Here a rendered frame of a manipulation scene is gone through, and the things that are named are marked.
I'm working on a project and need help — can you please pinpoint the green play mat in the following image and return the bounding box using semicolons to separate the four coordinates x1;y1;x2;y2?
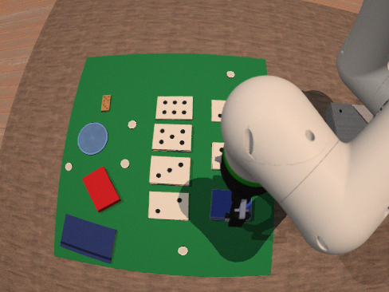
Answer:
54;53;274;277

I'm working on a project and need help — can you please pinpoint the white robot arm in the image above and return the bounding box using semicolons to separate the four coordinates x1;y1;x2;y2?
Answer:
214;0;389;255

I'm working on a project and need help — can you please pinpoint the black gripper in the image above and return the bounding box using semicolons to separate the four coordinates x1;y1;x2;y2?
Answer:
225;186;252;227

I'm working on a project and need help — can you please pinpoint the red rectangular tile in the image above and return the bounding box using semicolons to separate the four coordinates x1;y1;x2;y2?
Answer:
82;167;121;212

